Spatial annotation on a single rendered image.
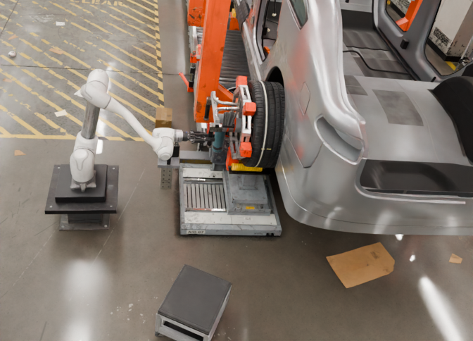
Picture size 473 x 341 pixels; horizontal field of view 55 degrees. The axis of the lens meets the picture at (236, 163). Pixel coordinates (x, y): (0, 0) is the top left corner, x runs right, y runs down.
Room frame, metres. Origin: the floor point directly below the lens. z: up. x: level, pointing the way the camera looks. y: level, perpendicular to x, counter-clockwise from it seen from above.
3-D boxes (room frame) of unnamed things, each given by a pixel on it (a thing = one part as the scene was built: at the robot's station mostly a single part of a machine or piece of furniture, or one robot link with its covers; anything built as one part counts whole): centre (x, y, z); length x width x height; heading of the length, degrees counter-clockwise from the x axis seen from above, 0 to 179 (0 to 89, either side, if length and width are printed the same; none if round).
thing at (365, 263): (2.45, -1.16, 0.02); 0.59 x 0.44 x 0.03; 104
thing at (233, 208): (2.90, -0.13, 0.13); 0.50 x 0.36 x 0.10; 14
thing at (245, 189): (2.91, -0.13, 0.32); 0.40 x 0.30 x 0.28; 14
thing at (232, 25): (5.26, 0.51, 0.69); 0.52 x 0.17 x 0.35; 104
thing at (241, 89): (2.86, 0.04, 0.85); 0.54 x 0.07 x 0.54; 14
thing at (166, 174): (2.91, 0.58, 0.21); 0.10 x 0.10 x 0.42; 14
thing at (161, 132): (2.55, 0.55, 0.83); 0.16 x 0.13 x 0.11; 104
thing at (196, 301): (1.65, 0.09, 0.17); 0.43 x 0.36 x 0.34; 167
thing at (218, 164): (3.18, 0.05, 0.26); 0.42 x 0.18 x 0.35; 104
